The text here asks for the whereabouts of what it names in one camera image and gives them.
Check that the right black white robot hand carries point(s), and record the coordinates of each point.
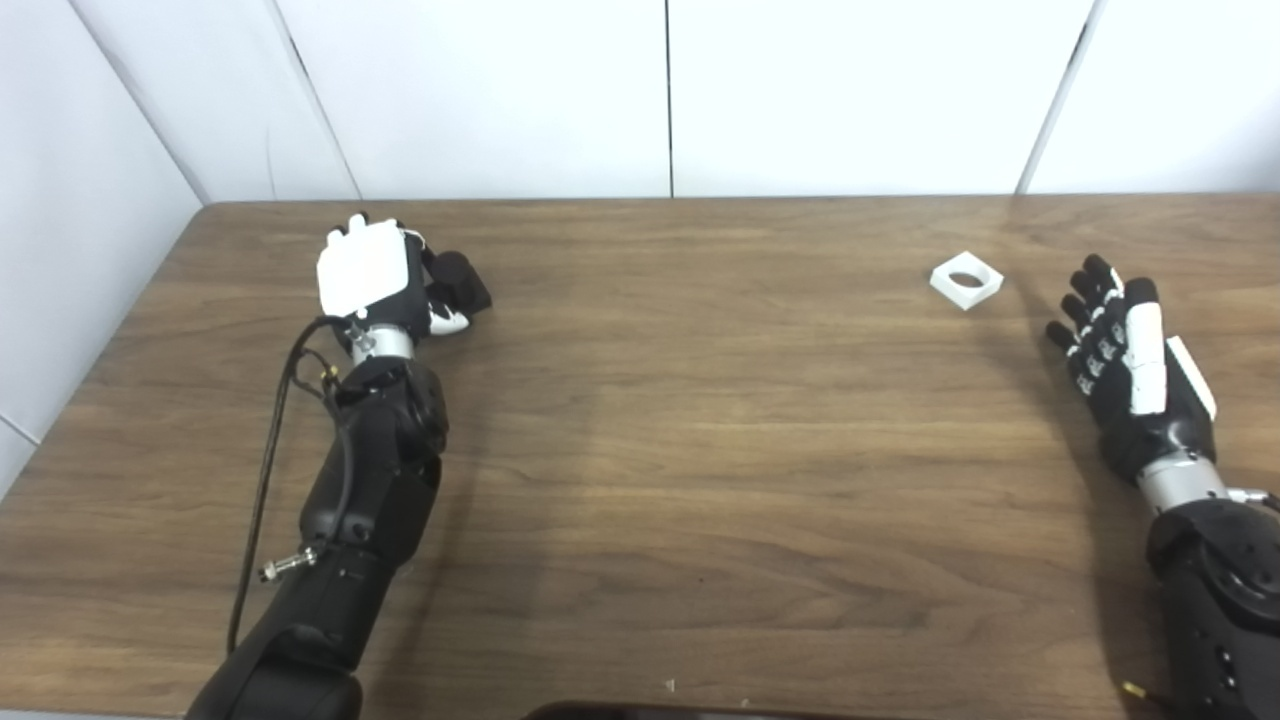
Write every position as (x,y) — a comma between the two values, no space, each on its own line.
(1150,430)

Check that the white square piece with hole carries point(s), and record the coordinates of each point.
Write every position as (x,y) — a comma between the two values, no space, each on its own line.
(975,297)

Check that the black peg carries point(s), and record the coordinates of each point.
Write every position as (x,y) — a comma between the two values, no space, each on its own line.
(460,280)

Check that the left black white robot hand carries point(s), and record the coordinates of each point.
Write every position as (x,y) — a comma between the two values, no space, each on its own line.
(365,270)

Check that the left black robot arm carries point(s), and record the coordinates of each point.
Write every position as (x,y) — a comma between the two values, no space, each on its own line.
(370,480)

